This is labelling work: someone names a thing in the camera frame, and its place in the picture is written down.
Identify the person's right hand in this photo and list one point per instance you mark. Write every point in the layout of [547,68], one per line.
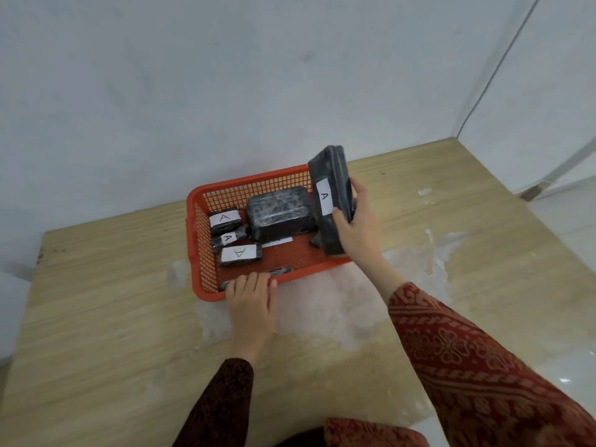
[361,237]

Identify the person's left hand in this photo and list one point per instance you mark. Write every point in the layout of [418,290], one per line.
[251,316]

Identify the person's right thumb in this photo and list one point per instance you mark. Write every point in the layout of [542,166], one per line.
[342,218]

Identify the person's left middle finger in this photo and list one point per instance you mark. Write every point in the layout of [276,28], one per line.
[252,284]

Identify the person's left thumb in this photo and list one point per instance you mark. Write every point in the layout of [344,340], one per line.
[273,297]

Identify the person's left little finger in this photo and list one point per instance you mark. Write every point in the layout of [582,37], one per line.
[230,289]

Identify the orange plastic mesh basket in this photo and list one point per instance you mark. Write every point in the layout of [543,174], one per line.
[201,279]

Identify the person's left forearm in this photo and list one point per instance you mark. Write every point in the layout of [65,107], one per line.
[219,405]

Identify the person's right forearm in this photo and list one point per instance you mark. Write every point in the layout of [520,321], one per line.
[465,363]

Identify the thin black wrapped item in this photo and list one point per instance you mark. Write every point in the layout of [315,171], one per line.
[281,271]

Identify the small black wrapped item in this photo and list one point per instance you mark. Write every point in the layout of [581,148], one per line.
[316,239]

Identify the small black labelled package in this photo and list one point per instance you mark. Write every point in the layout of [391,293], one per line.
[225,219]
[229,238]
[239,253]

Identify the loose white paper label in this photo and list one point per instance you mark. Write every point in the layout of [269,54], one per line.
[277,242]

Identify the large black wrapped block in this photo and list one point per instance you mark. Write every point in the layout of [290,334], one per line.
[279,214]

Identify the person's red patterned clothing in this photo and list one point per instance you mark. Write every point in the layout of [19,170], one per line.
[368,435]

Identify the metal furniture leg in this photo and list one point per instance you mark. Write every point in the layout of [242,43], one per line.
[558,169]

